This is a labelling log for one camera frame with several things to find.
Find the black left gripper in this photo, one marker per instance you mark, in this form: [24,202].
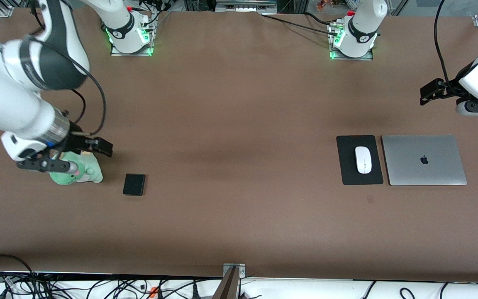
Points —
[449,87]

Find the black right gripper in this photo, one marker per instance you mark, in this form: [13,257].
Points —
[75,142]

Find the small black square box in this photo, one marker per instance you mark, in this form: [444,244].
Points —
[134,185]

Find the white computer mouse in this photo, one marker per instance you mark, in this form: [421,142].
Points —
[363,160]

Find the metal base plate right arm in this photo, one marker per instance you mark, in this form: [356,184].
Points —
[152,41]

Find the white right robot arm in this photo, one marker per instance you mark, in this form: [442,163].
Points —
[15,95]

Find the metal base plate left arm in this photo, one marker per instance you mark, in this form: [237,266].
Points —
[331,41]

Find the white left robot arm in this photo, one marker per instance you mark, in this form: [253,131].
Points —
[363,25]

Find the black mouse pad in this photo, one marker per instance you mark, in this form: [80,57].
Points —
[347,174]

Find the green dinosaur plush toy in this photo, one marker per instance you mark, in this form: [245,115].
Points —
[83,176]

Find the silver closed laptop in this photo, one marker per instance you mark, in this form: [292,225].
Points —
[423,160]

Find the metal table edge bracket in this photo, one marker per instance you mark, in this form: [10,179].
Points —
[232,282]

